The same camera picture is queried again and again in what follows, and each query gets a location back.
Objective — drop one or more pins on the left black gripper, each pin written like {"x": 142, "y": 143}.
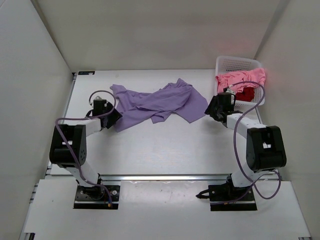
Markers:
{"x": 115, "y": 114}

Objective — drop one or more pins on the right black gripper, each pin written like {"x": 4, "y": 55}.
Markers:
{"x": 210, "y": 111}

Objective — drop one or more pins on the purple t shirt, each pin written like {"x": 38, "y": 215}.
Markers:
{"x": 179, "y": 98}

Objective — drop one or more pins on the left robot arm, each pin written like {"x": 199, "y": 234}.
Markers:
{"x": 68, "y": 147}

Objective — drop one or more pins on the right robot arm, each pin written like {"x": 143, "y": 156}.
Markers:
{"x": 265, "y": 151}

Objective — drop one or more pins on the red t shirt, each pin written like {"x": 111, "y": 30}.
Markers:
{"x": 247, "y": 95}

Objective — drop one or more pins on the pink t shirt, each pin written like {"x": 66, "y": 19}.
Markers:
{"x": 241, "y": 79}

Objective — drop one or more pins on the white plastic laundry basket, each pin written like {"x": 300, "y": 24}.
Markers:
{"x": 225, "y": 64}

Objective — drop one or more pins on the dark label sticker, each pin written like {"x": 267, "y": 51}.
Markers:
{"x": 86, "y": 73}

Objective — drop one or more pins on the aluminium rail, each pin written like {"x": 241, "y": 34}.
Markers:
{"x": 165, "y": 177}

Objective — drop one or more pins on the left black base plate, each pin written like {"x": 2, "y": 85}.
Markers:
{"x": 95, "y": 198}

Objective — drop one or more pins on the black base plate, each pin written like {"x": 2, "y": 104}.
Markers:
{"x": 95, "y": 198}
{"x": 226, "y": 198}

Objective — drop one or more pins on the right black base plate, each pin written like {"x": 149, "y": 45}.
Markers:
{"x": 226, "y": 198}

